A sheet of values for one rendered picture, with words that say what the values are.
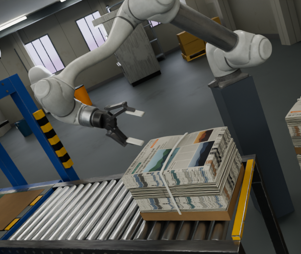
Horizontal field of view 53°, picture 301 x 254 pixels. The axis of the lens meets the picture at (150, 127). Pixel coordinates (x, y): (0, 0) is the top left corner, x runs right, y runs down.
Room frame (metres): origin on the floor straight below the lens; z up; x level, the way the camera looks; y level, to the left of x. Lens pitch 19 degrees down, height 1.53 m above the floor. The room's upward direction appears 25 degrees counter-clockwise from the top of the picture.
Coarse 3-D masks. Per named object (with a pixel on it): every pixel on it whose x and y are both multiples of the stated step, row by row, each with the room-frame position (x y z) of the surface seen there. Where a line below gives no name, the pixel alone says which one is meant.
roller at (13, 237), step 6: (54, 192) 1.77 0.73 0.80; (48, 198) 1.72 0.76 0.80; (42, 204) 1.67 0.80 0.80; (36, 210) 1.63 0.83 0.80; (30, 216) 1.59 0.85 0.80; (36, 216) 1.59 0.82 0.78; (24, 222) 1.55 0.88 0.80; (30, 222) 1.55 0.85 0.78; (18, 228) 1.51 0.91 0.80; (24, 228) 1.51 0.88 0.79; (12, 234) 1.48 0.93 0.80; (18, 234) 1.47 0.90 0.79
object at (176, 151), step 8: (184, 144) 1.09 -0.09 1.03; (176, 152) 1.06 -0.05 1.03; (168, 160) 1.02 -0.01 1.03; (160, 168) 0.99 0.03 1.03; (168, 168) 0.96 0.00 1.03; (160, 176) 0.96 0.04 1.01; (168, 176) 0.94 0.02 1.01; (160, 184) 0.97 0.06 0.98; (168, 184) 0.95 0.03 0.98; (176, 192) 0.94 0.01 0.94; (168, 200) 0.97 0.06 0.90; (176, 200) 0.95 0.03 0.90; (184, 208) 0.94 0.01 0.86
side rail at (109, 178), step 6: (246, 156) 1.19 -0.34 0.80; (252, 156) 1.17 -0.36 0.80; (246, 162) 1.16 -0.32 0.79; (258, 162) 1.17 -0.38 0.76; (258, 168) 1.14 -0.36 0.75; (120, 174) 1.59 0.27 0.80; (258, 174) 1.14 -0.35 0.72; (78, 180) 1.78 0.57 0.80; (84, 180) 1.73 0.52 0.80; (90, 180) 1.69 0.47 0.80; (96, 180) 1.66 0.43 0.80; (102, 180) 1.62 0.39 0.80; (108, 180) 1.59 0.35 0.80; (252, 180) 1.16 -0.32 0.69; (258, 180) 1.14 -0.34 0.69; (54, 186) 1.86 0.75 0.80; (60, 186) 1.82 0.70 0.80
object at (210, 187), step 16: (224, 128) 1.07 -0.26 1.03; (192, 144) 1.06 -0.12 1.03; (208, 144) 0.99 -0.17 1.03; (224, 144) 1.01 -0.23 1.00; (176, 160) 0.99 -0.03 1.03; (192, 160) 0.94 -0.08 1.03; (208, 160) 0.89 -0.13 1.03; (224, 160) 0.95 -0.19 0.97; (240, 160) 1.06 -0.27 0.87; (176, 176) 0.92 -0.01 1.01; (192, 176) 0.88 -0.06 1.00; (208, 176) 0.85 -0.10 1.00; (224, 176) 0.91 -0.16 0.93; (192, 192) 0.90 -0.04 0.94; (208, 192) 0.87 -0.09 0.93; (224, 192) 0.87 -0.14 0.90; (192, 208) 0.92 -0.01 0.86; (208, 208) 0.89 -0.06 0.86; (224, 208) 0.85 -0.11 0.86
